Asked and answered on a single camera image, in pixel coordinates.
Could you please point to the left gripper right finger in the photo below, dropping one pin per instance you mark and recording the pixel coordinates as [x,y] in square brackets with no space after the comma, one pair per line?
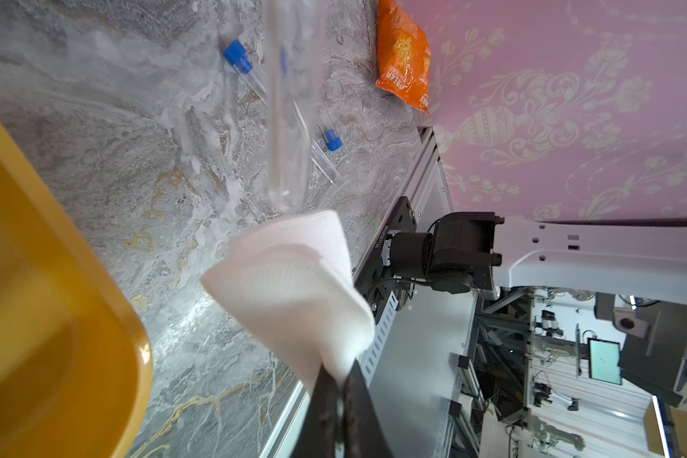
[362,433]

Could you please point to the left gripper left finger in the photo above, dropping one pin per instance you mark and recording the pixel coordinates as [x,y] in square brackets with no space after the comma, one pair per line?
[319,433]

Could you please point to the white wiping cloth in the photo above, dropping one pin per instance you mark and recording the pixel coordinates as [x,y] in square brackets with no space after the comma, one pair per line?
[289,283]

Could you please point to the yellow plastic basin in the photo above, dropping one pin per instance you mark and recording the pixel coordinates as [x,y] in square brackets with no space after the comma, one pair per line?
[76,365]

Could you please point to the test tube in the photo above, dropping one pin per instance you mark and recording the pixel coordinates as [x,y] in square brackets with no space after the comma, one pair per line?
[333,143]
[293,58]
[236,55]

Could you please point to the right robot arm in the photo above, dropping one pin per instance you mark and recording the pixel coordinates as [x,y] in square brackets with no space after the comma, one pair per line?
[479,250]

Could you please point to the orange snack bag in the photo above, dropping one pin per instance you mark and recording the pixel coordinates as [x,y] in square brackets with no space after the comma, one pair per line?
[403,55]

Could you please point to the aluminium front rail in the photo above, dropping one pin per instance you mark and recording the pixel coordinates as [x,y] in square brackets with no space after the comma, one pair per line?
[411,367]

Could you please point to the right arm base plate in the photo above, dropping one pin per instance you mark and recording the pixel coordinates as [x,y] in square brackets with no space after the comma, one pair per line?
[372,279]

